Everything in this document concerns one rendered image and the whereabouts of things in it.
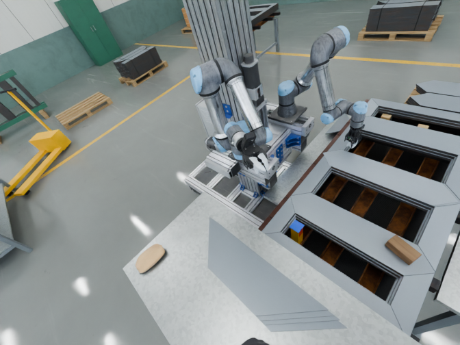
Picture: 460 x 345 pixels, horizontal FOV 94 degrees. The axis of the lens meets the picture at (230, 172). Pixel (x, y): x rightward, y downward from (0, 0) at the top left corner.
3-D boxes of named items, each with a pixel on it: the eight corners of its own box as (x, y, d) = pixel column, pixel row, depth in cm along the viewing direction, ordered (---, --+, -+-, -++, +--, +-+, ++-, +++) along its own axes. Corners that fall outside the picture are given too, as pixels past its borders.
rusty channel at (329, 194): (391, 118, 188) (393, 113, 185) (283, 273, 128) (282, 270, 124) (381, 116, 193) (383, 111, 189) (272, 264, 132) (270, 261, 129)
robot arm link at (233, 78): (231, 57, 114) (270, 141, 118) (213, 65, 113) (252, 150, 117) (235, 45, 103) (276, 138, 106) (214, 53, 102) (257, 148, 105)
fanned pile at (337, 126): (359, 116, 199) (359, 113, 196) (338, 141, 185) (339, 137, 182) (345, 113, 206) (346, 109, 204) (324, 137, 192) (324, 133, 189)
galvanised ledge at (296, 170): (363, 113, 205) (364, 110, 202) (285, 210, 157) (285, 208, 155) (342, 109, 216) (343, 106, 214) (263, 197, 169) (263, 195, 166)
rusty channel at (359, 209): (419, 124, 177) (422, 120, 173) (314, 298, 116) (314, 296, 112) (408, 122, 181) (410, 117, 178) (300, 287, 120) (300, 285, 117)
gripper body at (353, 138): (343, 142, 147) (346, 127, 138) (349, 134, 150) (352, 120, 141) (355, 145, 142) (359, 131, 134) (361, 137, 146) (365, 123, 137)
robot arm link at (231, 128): (239, 131, 110) (235, 117, 104) (248, 142, 103) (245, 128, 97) (225, 137, 109) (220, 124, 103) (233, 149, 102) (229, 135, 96)
